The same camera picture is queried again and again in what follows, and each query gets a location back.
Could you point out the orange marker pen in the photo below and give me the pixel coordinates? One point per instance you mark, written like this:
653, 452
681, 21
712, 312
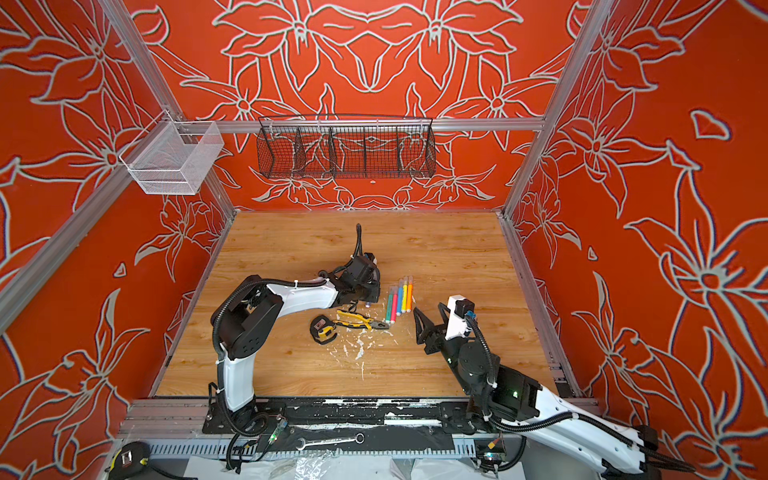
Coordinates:
409, 294

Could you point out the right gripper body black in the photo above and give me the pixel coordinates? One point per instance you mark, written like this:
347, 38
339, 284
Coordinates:
439, 339

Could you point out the silver wrench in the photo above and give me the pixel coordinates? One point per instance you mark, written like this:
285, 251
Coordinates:
303, 444

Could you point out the small circuit board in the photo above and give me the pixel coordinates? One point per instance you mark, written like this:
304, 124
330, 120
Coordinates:
490, 455

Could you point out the yellow black tape measure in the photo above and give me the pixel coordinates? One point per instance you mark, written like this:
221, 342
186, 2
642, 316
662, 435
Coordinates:
322, 330

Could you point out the black wire basket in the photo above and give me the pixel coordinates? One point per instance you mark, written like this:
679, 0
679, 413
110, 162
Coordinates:
349, 147

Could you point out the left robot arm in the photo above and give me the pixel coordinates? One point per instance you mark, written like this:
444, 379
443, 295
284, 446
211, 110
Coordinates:
244, 320

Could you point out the yellow black pliers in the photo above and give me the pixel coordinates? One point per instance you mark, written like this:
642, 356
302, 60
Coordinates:
353, 320

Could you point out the tape measure on base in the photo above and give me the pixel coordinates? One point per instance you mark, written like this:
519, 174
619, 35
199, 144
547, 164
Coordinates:
131, 460

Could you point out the white mesh basket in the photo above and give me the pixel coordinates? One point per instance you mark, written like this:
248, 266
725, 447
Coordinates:
174, 158

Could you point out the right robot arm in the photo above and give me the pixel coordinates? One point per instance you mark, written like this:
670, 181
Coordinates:
506, 401

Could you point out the blue marker pen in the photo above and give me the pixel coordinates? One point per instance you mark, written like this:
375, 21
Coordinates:
400, 296

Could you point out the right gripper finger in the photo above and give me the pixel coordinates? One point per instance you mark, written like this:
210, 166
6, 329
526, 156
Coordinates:
445, 313
424, 327

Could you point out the purple marker pen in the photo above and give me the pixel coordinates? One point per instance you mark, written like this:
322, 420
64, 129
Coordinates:
387, 306

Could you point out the yellow marker pen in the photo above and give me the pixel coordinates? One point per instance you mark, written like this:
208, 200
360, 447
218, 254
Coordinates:
404, 302

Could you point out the green marker pen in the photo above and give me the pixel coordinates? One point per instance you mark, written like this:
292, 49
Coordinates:
392, 305

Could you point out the pink marker pen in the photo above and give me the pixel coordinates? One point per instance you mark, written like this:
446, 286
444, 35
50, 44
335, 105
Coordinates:
396, 305

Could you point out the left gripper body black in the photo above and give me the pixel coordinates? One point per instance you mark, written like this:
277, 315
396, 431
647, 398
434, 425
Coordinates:
368, 292

